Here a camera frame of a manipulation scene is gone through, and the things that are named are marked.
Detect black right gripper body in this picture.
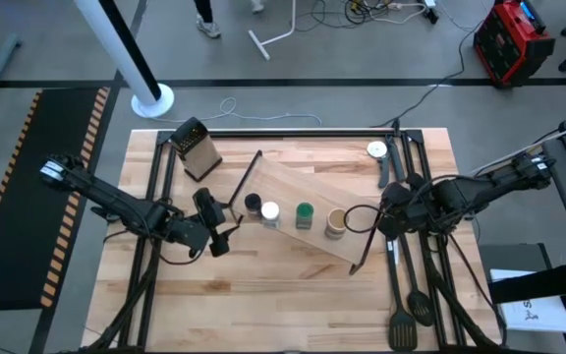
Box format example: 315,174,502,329
385,194,434,233

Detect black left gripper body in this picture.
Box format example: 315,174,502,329
164,215,215,250

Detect black-lid spice jar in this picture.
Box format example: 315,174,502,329
243,192,263,221

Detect white-lid spice jar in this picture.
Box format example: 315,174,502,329
259,200,282,230

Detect wooden shelf with black legs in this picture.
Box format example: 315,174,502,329
227,149,385,276

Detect tan cardboard spice canister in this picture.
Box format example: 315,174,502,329
324,206,349,241

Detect black slotted spoon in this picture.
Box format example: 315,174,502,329
398,233,436,328

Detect green-lid spice jar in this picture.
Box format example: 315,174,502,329
295,201,315,231

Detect black clamp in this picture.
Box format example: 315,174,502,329
89,205,123,221

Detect black slotted turner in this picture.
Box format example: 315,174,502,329
384,235,419,353

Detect black flat bar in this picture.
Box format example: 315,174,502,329
487,260,566,305

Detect white paper sheet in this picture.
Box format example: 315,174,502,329
488,268,566,334

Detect white T-shaped stand foot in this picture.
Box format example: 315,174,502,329
247,0,298,62

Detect black orange-striped floor mat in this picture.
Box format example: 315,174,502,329
0,87,112,312

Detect red tool case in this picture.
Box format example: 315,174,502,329
473,0,556,90

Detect white pole with round base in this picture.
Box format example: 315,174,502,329
73,0,176,120

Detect person's leg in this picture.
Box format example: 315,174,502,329
193,0,214,24

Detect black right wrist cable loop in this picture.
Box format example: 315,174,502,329
343,204,387,234

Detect black-handled pizza cutter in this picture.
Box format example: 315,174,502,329
366,140,392,190

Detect black aluminium table frame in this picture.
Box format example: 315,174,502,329
115,128,503,353

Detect thin white floor cable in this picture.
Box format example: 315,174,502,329
147,96,323,127

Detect long black floor cable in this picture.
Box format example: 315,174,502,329
369,19,485,129

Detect beige cable bundle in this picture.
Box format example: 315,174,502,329
469,115,566,176

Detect tangled black floor cables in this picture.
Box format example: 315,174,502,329
295,0,425,33

